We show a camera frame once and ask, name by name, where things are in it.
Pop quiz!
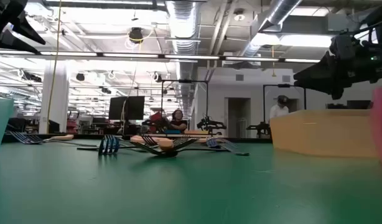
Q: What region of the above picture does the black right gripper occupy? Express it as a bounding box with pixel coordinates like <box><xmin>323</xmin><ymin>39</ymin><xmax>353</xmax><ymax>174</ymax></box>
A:
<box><xmin>292</xmin><ymin>30</ymin><xmax>382</xmax><ymax>100</ymax></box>

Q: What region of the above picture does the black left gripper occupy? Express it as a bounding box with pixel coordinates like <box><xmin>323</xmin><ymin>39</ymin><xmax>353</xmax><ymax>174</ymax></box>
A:
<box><xmin>0</xmin><ymin>0</ymin><xmax>47</xmax><ymax>54</ymax></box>

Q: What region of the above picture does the black monitor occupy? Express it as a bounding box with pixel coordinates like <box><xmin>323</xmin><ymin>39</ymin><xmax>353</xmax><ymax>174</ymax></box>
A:
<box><xmin>326</xmin><ymin>100</ymin><xmax>372</xmax><ymax>110</ymax></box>
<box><xmin>108</xmin><ymin>95</ymin><xmax>146</xmax><ymax>121</ymax></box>

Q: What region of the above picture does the yellow plastic bin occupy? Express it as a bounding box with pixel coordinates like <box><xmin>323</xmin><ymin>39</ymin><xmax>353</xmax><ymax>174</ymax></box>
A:
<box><xmin>269</xmin><ymin>108</ymin><xmax>378</xmax><ymax>158</ymax></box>

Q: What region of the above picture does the person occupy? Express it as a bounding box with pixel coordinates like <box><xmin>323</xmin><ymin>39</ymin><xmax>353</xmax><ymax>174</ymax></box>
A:
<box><xmin>169</xmin><ymin>109</ymin><xmax>189</xmax><ymax>134</ymax></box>
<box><xmin>269</xmin><ymin>95</ymin><xmax>291</xmax><ymax>120</ymax></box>

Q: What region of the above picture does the white pillar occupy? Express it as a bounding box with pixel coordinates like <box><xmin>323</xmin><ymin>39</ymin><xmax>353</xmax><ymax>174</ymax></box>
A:
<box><xmin>38</xmin><ymin>60</ymin><xmax>70</xmax><ymax>134</ymax></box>

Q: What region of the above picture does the grey door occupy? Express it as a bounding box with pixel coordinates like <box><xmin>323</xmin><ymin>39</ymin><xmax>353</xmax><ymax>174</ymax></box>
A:
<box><xmin>225</xmin><ymin>97</ymin><xmax>252</xmax><ymax>139</ymax></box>

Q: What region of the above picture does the long light bar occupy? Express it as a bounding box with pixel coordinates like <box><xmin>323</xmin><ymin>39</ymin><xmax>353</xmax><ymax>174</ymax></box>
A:
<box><xmin>0</xmin><ymin>49</ymin><xmax>322</xmax><ymax>65</ymax></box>

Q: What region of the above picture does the red equipment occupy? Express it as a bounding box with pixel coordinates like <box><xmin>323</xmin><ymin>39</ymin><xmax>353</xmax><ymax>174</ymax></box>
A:
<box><xmin>149</xmin><ymin>111</ymin><xmax>164</xmax><ymax>125</ymax></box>

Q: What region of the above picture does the yellow hanging cable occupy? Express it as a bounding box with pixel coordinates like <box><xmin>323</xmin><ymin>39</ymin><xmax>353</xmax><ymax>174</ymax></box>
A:
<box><xmin>45</xmin><ymin>0</ymin><xmax>63</xmax><ymax>134</ymax></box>

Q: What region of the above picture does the black round ceiling camera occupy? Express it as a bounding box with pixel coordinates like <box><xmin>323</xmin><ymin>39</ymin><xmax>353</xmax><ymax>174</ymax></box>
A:
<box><xmin>128</xmin><ymin>27</ymin><xmax>144</xmax><ymax>44</ymax></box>

